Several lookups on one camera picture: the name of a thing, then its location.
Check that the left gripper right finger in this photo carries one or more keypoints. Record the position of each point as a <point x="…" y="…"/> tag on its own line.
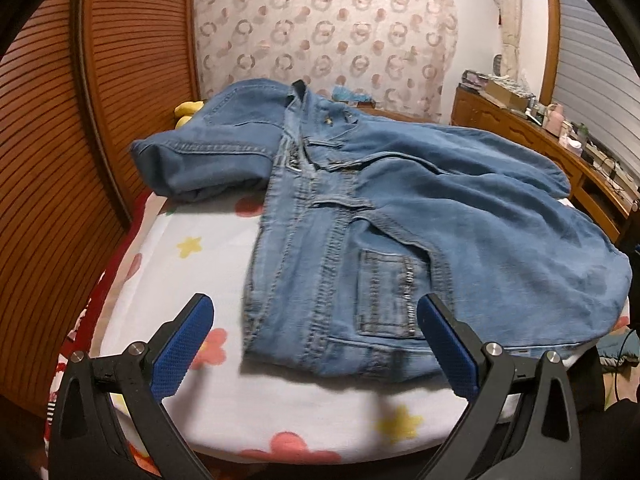
<point x="542" y="441"/>

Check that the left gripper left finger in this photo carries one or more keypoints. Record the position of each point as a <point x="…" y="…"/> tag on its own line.
<point x="87" y="440"/>

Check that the blue denim jeans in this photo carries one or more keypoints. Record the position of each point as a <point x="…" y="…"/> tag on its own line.
<point x="363" y="216"/>

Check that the white floral bed sheet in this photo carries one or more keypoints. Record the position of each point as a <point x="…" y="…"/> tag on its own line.
<point x="227" y="407"/>

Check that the brown wooden sideboard cabinet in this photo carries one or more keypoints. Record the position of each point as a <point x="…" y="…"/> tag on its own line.
<point x="589" y="191"/>

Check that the pink tissue pack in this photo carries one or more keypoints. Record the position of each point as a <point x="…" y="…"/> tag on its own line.
<point x="572" y="145"/>

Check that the pink thermos bottle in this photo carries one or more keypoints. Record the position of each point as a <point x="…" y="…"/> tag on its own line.
<point x="553" y="119"/>

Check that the yellow Pikachu plush toy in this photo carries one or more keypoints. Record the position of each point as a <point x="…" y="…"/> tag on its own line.
<point x="185" y="111"/>

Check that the cardboard box on sideboard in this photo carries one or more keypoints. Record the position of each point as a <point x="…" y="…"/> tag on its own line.
<point x="508" y="93"/>

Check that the grey window roller blind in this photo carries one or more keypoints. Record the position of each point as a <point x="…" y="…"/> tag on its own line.
<point x="596" y="83"/>

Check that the brown louvered wooden wardrobe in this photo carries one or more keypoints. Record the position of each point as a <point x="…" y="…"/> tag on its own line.
<point x="80" y="80"/>

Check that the pink circle patterned curtain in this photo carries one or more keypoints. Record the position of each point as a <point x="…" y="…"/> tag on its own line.
<point x="395" y="51"/>

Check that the beige tied side curtain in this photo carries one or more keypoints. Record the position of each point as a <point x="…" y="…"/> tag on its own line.
<point x="511" y="19"/>

